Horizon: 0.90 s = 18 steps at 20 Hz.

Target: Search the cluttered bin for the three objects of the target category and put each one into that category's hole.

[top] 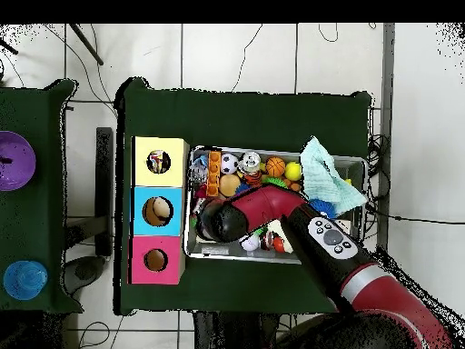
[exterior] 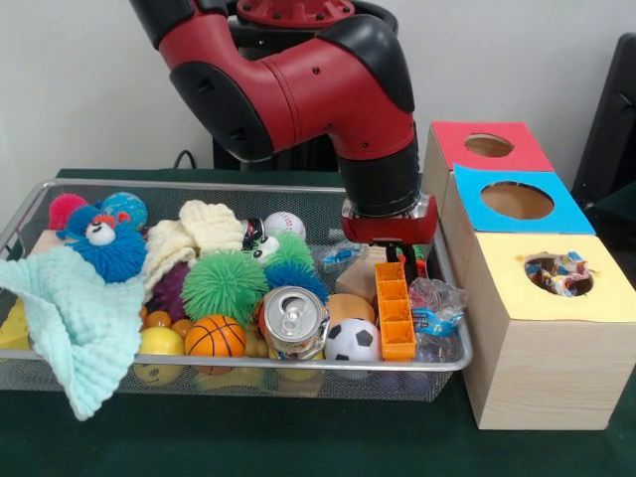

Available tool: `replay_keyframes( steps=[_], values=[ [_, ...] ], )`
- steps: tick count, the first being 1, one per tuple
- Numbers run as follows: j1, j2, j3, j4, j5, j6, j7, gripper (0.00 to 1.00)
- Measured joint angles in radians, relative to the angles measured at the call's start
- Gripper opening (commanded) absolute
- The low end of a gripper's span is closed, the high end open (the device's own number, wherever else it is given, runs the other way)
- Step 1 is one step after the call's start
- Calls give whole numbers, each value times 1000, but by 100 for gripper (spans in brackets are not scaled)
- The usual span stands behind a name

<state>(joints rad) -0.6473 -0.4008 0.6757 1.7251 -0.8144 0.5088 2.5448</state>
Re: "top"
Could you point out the white colourful spotted cloth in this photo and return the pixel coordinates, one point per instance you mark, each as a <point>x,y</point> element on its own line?
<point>158,161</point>

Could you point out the mint green waffle cloth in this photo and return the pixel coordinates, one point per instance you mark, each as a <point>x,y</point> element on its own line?
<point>327,178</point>

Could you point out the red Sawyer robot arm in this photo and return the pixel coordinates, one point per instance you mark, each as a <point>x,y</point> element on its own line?
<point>327,240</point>

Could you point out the clear mesh bin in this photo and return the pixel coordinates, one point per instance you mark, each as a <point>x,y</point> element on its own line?
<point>218,253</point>

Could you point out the wooden three-hole box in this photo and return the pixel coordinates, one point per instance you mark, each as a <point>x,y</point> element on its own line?
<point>160,185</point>

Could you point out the round wooden disc toy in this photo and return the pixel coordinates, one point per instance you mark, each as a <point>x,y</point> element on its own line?
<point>229,185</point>

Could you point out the orange plastic gear toy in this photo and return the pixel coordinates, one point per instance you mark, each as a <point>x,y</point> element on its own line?
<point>213,173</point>

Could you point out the small soccer ball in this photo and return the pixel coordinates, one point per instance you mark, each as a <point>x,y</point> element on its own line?
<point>229,163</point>

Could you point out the silver drink can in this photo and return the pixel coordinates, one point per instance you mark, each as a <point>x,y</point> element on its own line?
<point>250,162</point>

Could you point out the small orange basketball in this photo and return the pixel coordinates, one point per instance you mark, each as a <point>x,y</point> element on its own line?
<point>275,166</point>

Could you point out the yellow ball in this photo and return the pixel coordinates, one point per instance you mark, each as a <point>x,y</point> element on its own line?
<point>293,171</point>

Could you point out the large blue spiky ball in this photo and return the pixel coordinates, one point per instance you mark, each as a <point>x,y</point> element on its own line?
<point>322,207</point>

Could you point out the black panel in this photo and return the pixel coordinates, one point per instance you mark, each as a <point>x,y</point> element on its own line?
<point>104,189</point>

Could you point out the green side table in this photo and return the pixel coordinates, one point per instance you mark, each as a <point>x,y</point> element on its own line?
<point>43,218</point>

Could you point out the black rod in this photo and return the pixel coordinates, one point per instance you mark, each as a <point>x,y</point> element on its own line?
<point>87,45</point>

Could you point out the purple bowl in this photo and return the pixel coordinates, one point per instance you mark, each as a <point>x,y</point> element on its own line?
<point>14,161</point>

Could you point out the blue bowl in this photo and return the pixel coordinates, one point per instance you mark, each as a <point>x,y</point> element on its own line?
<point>25,280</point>

